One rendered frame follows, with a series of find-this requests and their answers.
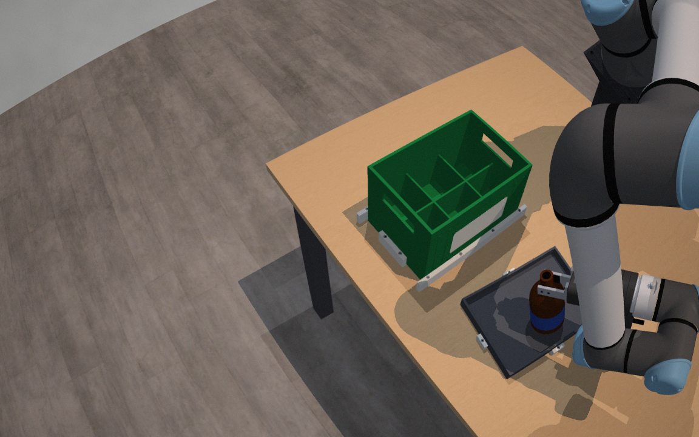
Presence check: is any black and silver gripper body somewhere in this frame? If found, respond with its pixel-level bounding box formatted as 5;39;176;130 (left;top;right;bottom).
567;269;661;329

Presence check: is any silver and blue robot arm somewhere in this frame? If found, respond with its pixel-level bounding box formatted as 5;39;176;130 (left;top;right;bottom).
549;0;699;395

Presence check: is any green plastic bottle crate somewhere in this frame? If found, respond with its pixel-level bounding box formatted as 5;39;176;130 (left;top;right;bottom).
367;110;533;279

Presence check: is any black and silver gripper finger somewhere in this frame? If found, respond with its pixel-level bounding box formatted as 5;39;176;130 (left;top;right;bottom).
538;282;569;302
552;266;573;284

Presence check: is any brown bottle with blue label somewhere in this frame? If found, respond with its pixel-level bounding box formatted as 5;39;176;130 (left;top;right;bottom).
529;269;565;334

